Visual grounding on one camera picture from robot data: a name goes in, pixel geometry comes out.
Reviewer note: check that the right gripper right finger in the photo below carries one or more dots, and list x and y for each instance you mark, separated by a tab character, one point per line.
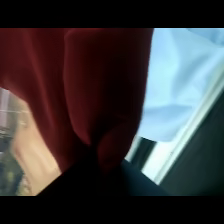
133	183

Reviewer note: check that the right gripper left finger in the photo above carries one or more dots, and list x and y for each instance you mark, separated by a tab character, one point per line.
76	183

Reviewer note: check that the dark red garment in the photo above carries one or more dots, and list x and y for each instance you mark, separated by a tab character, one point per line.
93	86

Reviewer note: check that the light blue garment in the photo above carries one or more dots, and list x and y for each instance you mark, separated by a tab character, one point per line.
180	80

